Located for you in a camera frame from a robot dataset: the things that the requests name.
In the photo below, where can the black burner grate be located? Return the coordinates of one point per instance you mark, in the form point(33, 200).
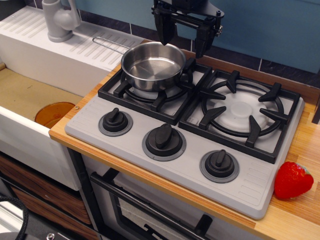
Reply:
point(166, 106)
point(246, 115)

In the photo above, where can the oven door with window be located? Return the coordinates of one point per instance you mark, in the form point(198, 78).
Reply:
point(179, 210)

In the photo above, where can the black stove knob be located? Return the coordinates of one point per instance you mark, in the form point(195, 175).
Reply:
point(219, 166)
point(115, 123)
point(164, 143)

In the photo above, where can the grey toy stove top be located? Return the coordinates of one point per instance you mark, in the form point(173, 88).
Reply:
point(250, 193)

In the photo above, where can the black right stove knob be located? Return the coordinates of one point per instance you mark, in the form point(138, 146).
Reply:
point(219, 166)

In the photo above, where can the black left stove knob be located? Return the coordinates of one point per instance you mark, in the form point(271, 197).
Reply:
point(115, 123)

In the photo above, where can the grey toy faucet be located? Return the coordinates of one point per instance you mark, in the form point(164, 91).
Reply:
point(60, 22)

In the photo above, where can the white toy sink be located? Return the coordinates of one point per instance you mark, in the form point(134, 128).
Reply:
point(36, 72)

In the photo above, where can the red plastic strawberry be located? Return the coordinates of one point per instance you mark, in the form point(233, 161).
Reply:
point(292, 180)

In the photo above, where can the orange sink drain plug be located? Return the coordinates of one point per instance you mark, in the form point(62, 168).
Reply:
point(51, 114)

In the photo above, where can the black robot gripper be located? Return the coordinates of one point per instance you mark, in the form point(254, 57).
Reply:
point(190, 13)

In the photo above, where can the black middle stove knob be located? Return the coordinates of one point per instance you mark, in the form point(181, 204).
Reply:
point(164, 143)

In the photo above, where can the black left burner grate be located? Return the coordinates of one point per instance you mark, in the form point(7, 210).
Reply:
point(166, 106)

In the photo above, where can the small stainless steel pot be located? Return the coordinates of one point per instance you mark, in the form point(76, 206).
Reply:
point(149, 66)

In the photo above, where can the black right burner grate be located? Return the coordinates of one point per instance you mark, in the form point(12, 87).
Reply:
point(246, 115)

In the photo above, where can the black oven door handle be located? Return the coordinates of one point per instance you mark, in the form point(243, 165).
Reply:
point(119, 196)

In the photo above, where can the wood grain drawer front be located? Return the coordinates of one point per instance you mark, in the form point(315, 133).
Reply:
point(47, 198)

